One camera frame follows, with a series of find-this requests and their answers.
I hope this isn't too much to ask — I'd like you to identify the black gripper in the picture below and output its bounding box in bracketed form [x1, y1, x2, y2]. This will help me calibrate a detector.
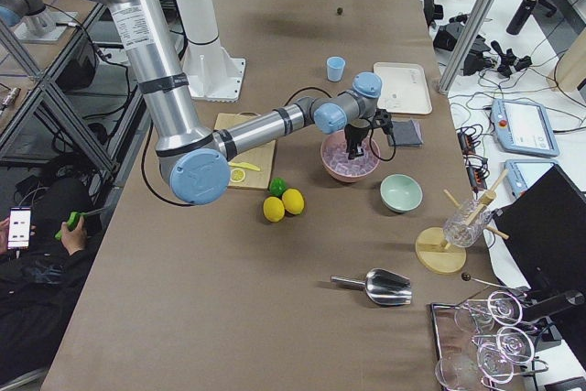
[344, 118, 371, 158]

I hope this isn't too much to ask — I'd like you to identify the clear ice cubes pile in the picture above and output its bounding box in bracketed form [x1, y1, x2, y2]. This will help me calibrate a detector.
[322, 139, 379, 177]

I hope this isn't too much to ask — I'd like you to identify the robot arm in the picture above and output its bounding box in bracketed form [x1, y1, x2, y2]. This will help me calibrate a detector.
[95, 0, 382, 205]

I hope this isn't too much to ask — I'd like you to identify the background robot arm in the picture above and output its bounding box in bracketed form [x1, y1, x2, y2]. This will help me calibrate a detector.
[1, 0, 78, 44]

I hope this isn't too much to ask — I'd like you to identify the light blue cup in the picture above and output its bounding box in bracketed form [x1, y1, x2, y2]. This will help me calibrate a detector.
[326, 56, 346, 82]

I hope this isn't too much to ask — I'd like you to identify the metal ice scoop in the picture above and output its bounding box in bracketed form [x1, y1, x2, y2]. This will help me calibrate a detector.
[331, 268, 412, 307]

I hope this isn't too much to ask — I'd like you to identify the pink bowl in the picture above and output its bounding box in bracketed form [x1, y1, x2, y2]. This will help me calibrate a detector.
[320, 131, 380, 183]

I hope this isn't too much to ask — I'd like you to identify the grey folded cloth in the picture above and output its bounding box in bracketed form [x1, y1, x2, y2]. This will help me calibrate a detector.
[387, 119, 423, 147]

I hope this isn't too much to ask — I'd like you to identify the mint green bowl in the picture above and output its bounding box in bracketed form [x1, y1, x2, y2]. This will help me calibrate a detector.
[379, 174, 423, 213]

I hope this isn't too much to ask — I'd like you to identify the cream rabbit tray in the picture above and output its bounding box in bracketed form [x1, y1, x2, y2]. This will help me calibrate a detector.
[373, 61, 432, 115]

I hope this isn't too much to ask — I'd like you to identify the yellow lemon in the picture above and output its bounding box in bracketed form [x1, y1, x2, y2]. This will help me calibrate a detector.
[281, 188, 305, 215]
[263, 196, 285, 223]

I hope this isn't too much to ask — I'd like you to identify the green lime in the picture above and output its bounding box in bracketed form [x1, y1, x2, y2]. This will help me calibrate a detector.
[268, 178, 288, 198]

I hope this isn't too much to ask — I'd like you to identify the wooden cutting board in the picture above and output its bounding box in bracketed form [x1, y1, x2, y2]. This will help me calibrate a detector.
[214, 113, 277, 190]

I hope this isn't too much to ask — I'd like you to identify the yellow plastic knife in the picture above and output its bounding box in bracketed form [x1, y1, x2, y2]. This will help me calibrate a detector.
[228, 161, 262, 172]

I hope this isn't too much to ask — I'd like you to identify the lemon slice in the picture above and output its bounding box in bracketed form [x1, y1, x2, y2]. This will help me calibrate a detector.
[230, 168, 246, 183]

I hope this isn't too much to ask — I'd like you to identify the wooden glass stand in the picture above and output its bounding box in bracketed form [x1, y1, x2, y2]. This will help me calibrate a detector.
[416, 170, 509, 274]

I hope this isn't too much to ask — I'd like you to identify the crystal glass on stand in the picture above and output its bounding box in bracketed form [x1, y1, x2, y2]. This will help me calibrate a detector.
[443, 200, 492, 248]

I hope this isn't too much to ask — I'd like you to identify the teach pendant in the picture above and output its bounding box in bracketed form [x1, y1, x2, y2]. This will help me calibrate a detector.
[490, 99, 559, 157]
[504, 159, 558, 199]

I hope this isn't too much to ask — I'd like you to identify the wine glass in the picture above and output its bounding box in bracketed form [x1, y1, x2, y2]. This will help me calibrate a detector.
[435, 354, 482, 390]
[472, 326, 535, 364]
[466, 290, 523, 326]
[477, 344, 514, 385]

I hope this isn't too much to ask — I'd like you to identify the metal tray with glasses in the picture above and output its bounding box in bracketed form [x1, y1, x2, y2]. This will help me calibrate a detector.
[429, 303, 549, 390]

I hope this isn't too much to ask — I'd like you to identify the black bottle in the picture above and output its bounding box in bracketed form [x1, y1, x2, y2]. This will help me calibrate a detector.
[505, 0, 539, 35]

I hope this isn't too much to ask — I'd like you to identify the smartphone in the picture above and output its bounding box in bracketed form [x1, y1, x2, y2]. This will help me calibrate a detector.
[7, 207, 31, 250]

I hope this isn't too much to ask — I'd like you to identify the person sitting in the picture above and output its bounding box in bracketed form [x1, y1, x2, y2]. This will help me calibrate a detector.
[1, 178, 104, 384]

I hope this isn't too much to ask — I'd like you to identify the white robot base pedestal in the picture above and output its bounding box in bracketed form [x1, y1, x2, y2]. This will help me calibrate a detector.
[176, 0, 246, 102]

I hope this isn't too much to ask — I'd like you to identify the aluminium frame post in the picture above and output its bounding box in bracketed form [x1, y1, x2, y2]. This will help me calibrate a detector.
[438, 0, 494, 95]

